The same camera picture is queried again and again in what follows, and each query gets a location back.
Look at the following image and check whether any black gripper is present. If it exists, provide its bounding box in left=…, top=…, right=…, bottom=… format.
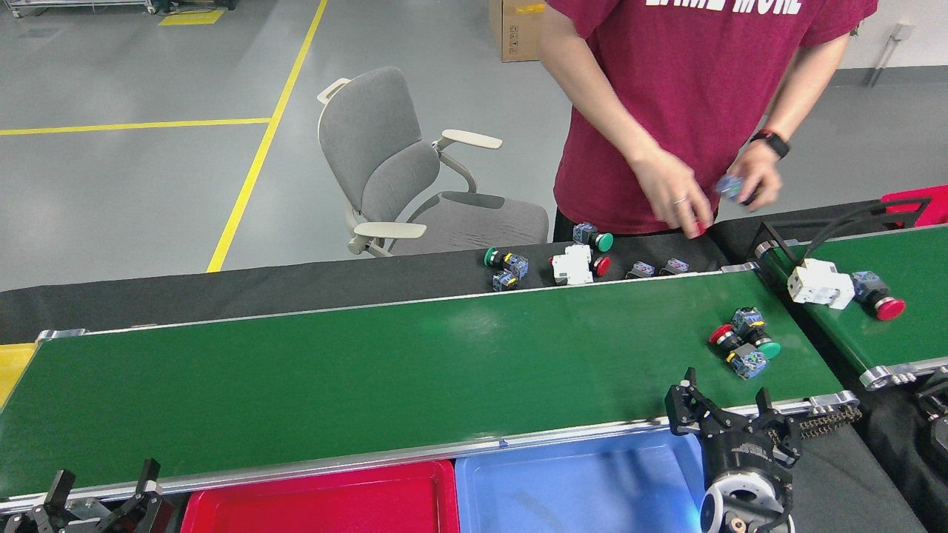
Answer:
left=664, top=368, right=804, bottom=491

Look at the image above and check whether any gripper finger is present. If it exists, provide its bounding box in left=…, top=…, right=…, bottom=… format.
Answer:
left=6, top=470, right=75, bottom=533
left=96, top=459, right=162, bottom=533

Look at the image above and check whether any white circuit breaker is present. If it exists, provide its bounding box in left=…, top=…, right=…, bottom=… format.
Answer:
left=787, top=258, right=856, bottom=310
left=550, top=244, right=595, bottom=286

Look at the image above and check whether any blue plastic tray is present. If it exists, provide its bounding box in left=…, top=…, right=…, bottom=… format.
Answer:
left=454, top=429, right=708, bottom=533

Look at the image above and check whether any black cloth under short conveyor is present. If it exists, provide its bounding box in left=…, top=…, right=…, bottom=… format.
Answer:
left=707, top=200, right=948, bottom=533

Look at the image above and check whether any red plastic tray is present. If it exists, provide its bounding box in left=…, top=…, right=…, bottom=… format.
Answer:
left=180, top=459, right=460, bottom=533

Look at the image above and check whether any short green conveyor belt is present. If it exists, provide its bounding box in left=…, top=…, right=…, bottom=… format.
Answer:
left=754, top=222, right=948, bottom=392

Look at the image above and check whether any long green conveyor belt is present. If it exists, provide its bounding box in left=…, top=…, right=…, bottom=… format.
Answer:
left=0, top=263, right=864, bottom=515

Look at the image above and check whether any person's right hand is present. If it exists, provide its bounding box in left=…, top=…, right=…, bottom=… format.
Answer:
left=631, top=150, right=716, bottom=239

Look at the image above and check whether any person's left hand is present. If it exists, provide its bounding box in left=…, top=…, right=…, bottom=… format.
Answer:
left=718, top=147, right=784, bottom=212

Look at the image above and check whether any yellow plastic bin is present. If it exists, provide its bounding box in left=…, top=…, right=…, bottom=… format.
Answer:
left=0, top=342, right=38, bottom=408

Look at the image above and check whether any long black table cloth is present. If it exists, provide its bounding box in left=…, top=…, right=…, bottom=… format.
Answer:
left=0, top=235, right=741, bottom=345

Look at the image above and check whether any red plastic crate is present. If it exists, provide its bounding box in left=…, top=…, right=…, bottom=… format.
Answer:
left=881, top=185, right=948, bottom=227

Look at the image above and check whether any black wrist watch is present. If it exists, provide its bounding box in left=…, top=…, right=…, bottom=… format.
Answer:
left=750, top=130, right=791, bottom=160

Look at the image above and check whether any person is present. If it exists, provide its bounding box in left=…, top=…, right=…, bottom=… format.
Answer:
left=537, top=0, right=878, bottom=239

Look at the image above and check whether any grey metal pole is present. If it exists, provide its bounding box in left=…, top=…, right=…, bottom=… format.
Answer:
left=867, top=21, right=915, bottom=88

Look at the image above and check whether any brown cardboard box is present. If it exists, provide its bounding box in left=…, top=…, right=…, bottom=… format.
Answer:
left=489, top=0, right=553, bottom=63

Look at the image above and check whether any grey office chair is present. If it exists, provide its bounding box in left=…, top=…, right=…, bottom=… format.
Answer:
left=317, top=67, right=550, bottom=258

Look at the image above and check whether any black drive chain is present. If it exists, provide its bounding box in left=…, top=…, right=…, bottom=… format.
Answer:
left=796, top=403, right=864, bottom=439

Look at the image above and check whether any black metal frame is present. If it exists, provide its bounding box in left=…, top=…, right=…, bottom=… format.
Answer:
left=761, top=196, right=932, bottom=267

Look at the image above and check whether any black cable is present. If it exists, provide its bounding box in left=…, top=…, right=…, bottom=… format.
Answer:
left=802, top=198, right=930, bottom=264

